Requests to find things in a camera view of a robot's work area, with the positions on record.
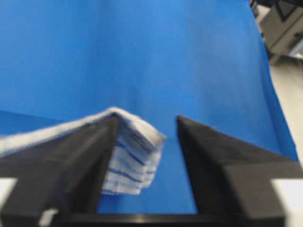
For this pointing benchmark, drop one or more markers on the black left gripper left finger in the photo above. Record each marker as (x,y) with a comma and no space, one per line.
(65,174)

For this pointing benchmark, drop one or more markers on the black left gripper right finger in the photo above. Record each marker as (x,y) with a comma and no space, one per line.
(231,178)

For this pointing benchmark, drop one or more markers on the blue striped white towel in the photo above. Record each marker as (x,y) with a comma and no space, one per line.
(135,158)

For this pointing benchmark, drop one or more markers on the blue table cloth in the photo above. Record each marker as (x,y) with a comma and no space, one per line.
(62,60)

